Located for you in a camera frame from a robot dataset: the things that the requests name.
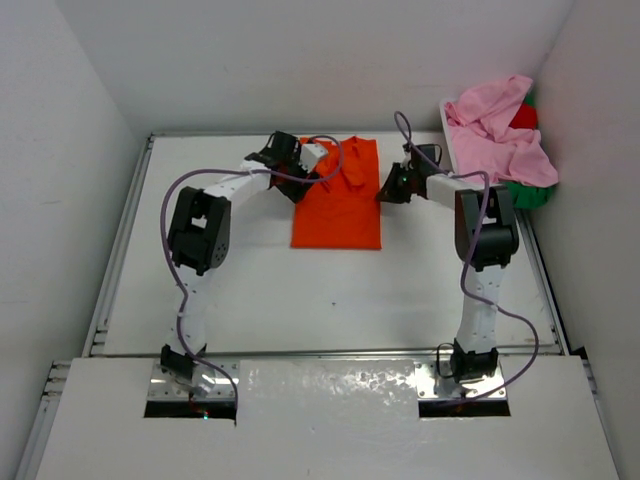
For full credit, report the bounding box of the pink t shirt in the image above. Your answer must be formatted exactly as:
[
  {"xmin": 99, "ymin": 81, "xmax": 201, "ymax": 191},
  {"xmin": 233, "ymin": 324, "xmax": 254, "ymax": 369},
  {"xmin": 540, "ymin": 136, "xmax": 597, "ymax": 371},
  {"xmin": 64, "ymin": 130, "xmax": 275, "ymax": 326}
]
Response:
[{"xmin": 446, "ymin": 75, "xmax": 559, "ymax": 187}]

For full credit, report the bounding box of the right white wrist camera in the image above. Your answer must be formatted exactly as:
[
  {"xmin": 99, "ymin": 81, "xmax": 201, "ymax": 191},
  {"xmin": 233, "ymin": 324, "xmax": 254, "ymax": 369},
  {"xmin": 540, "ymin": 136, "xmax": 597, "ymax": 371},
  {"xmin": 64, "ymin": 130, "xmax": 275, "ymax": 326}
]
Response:
[{"xmin": 403, "ymin": 143, "xmax": 443, "ymax": 165}]

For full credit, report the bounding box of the green t shirt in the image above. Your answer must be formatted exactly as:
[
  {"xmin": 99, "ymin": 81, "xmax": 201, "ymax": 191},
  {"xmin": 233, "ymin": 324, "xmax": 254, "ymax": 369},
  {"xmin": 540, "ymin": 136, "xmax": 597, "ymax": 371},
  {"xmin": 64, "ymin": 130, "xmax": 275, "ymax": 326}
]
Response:
[{"xmin": 504, "ymin": 90, "xmax": 555, "ymax": 210}]

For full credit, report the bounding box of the metal base plate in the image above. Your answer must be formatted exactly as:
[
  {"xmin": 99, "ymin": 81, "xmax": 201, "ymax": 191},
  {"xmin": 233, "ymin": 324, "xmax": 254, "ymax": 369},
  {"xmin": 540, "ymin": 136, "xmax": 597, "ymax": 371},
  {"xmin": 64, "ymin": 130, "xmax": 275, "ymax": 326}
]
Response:
[
  {"xmin": 414, "ymin": 355, "xmax": 508, "ymax": 402},
  {"xmin": 146, "ymin": 358, "xmax": 240, "ymax": 403}
]

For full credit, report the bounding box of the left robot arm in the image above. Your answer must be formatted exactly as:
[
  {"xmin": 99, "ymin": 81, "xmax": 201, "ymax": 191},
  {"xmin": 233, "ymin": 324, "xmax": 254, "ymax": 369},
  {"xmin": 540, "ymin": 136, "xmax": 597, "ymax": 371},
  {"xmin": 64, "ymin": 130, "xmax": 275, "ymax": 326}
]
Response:
[{"xmin": 160, "ymin": 131, "xmax": 329, "ymax": 389}]

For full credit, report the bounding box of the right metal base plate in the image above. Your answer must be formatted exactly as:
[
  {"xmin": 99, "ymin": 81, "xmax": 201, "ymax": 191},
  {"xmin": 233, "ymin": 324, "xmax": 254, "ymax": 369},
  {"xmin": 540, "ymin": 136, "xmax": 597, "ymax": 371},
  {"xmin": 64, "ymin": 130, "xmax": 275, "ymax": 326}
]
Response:
[{"xmin": 414, "ymin": 355, "xmax": 508, "ymax": 402}]

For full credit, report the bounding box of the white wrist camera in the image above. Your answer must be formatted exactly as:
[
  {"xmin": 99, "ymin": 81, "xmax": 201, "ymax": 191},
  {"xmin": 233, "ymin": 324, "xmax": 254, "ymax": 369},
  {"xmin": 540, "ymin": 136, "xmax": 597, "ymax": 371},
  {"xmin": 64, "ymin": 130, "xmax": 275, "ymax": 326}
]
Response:
[
  {"xmin": 403, "ymin": 143, "xmax": 443, "ymax": 165},
  {"xmin": 299, "ymin": 142, "xmax": 329, "ymax": 171}
]

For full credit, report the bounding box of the orange t shirt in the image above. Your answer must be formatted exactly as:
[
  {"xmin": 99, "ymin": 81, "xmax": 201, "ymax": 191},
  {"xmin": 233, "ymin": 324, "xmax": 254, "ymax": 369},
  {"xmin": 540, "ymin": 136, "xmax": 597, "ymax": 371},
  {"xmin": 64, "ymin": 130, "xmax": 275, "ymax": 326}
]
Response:
[{"xmin": 290, "ymin": 136, "xmax": 381, "ymax": 250}]

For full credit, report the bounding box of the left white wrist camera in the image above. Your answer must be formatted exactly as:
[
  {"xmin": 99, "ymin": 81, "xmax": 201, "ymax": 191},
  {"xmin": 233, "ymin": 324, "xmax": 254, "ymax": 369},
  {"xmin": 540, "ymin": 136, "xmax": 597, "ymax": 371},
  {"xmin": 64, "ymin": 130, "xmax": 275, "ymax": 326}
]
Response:
[{"xmin": 299, "ymin": 142, "xmax": 329, "ymax": 171}]

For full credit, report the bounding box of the white plastic bin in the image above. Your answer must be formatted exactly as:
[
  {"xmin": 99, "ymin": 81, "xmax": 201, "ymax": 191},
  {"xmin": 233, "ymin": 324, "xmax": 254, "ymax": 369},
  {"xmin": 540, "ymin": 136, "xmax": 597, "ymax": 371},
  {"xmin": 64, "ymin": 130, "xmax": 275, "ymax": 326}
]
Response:
[{"xmin": 439, "ymin": 98, "xmax": 502, "ymax": 189}]

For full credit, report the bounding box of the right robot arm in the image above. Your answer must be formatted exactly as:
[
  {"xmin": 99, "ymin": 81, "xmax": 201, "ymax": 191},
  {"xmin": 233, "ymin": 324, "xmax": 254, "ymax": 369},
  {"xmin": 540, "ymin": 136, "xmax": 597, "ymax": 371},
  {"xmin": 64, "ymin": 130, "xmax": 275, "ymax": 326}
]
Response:
[{"xmin": 376, "ymin": 158, "xmax": 519, "ymax": 382}]

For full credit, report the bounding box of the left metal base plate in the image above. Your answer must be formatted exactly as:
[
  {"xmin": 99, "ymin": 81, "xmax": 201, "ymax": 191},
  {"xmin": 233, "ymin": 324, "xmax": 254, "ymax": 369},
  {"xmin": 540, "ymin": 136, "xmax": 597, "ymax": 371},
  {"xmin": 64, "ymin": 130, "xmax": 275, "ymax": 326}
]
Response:
[{"xmin": 146, "ymin": 358, "xmax": 240, "ymax": 403}]

